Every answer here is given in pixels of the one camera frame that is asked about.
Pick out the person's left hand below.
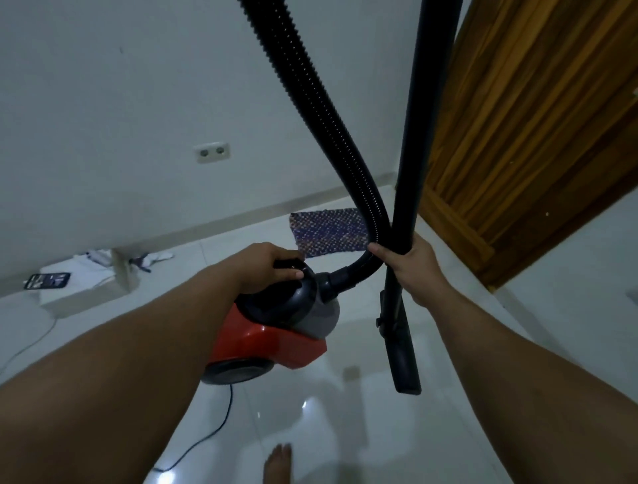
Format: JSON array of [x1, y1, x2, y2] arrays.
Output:
[[231, 242, 306, 296]]

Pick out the person's right hand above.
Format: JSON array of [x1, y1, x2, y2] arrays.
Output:
[[367, 231, 448, 309]]

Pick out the red and black vacuum cleaner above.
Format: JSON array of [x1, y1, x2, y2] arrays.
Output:
[[200, 259, 341, 386]]

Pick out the black vacuum wand tube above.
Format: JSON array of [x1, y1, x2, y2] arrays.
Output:
[[377, 0, 463, 396]]

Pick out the person's right forearm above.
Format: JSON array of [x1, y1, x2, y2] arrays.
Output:
[[428, 287, 638, 484]]

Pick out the person's left forearm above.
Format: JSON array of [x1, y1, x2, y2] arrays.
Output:
[[0, 264, 243, 484]]

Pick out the purple woven doormat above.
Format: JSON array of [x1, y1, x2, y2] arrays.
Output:
[[289, 207, 371, 259]]

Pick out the white and blue small items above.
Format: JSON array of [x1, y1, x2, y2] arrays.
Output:
[[86, 249, 175, 273]]

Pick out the person's foot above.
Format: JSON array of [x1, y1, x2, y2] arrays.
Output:
[[263, 443, 293, 484]]

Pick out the wooden door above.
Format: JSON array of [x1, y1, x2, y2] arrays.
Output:
[[418, 0, 638, 292]]

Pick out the white box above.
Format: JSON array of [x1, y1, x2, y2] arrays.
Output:
[[39, 255, 134, 319]]

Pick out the black corrugated vacuum hose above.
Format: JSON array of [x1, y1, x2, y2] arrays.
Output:
[[239, 0, 392, 302]]

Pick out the white double wall socket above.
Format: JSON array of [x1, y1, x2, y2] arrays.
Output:
[[194, 142, 232, 164]]

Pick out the black power cord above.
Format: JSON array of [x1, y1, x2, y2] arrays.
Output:
[[151, 384, 234, 473]]

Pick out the white cable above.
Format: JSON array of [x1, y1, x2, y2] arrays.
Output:
[[0, 315, 58, 377]]

